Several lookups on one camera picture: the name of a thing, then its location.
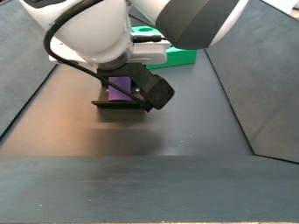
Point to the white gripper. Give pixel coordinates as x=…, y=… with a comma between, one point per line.
x=107, y=51

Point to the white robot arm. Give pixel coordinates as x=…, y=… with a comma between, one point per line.
x=95, y=28

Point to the green foam shape-sorter block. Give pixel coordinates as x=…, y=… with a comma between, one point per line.
x=178, y=57

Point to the black curved cradle stand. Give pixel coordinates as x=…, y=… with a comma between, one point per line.
x=111, y=98

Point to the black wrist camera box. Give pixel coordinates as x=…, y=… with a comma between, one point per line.
x=152, y=92

